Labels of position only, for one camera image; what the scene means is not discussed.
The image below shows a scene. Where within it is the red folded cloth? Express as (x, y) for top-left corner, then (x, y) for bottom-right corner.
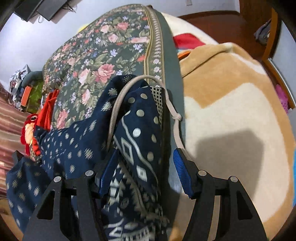
(37, 89), (60, 131)

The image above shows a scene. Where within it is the orange box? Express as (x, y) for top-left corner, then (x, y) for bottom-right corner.
(21, 86), (32, 108)

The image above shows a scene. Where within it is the pink slipper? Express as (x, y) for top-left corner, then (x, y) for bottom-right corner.
(275, 84), (289, 113)

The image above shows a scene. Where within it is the grey pillow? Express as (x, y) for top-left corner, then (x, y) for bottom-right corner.
(21, 71), (43, 88)

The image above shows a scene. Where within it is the navy patterned hooded garment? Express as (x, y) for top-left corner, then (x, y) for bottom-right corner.
(6, 75), (182, 240)

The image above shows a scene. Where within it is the tan cream plush blanket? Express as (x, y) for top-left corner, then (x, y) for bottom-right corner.
(164, 14), (295, 240)

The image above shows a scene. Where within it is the floral green bedspread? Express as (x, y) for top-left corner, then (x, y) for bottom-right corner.
(41, 4), (183, 133)

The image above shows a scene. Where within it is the red plush toy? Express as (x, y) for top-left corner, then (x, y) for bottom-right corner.
(20, 113), (41, 156)

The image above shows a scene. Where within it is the wall mounted black television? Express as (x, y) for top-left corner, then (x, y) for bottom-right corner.
(14, 0), (74, 22)

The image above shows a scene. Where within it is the green box with clutter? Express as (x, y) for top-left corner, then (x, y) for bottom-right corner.
(26, 80), (44, 113)

